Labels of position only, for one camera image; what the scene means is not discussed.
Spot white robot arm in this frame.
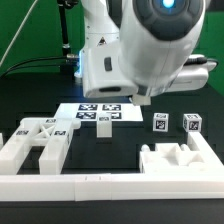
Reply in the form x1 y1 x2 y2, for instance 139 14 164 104
80 0 215 99

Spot white tagged cube nut right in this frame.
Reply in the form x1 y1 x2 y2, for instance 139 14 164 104
183 113 202 132

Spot white U-shaped obstacle fence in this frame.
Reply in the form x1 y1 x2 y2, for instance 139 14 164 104
0 132 224 201

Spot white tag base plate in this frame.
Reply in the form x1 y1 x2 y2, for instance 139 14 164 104
54 103 143 122

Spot black cables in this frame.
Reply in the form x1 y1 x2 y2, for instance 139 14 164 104
0 53 80 77

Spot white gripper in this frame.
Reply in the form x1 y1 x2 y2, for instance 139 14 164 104
80 43 210 100

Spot white diagonal cable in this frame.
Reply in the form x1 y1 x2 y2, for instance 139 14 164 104
0 0 38 66

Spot white chair back frame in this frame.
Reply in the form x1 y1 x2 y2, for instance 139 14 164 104
0 118 81 175

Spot white tagged cube nut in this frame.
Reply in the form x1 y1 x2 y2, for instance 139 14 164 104
153 113 169 132
183 113 202 132

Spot white chair seat part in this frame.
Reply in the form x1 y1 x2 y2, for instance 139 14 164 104
139 143 209 174

